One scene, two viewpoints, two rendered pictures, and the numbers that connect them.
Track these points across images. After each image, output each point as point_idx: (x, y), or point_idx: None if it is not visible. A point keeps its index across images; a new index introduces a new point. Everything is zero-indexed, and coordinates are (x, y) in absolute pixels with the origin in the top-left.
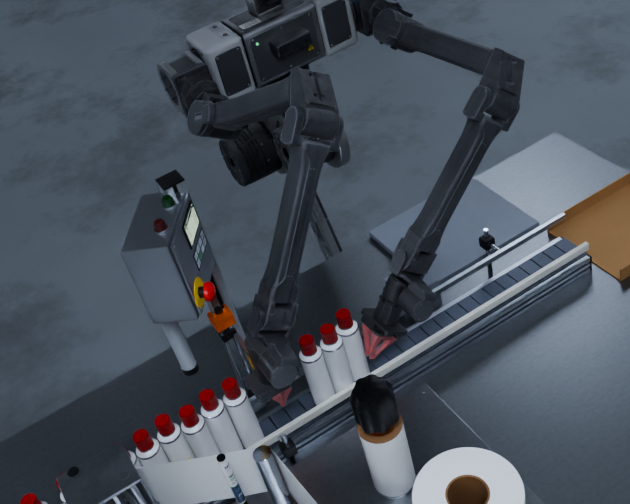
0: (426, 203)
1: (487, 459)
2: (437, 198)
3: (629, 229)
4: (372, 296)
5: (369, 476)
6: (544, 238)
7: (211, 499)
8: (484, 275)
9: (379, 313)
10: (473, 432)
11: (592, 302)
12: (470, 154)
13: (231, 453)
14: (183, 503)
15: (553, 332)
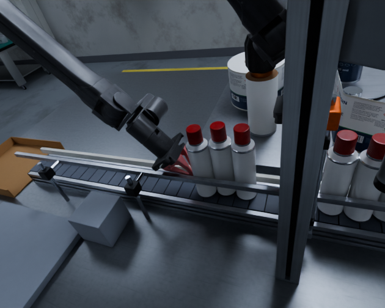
0: (66, 66)
1: (233, 65)
2: (64, 54)
3: (16, 164)
4: (106, 269)
5: (272, 137)
6: (21, 195)
7: None
8: (65, 205)
9: (167, 139)
10: (206, 124)
11: (84, 150)
12: (24, 13)
13: (381, 102)
14: None
15: (112, 151)
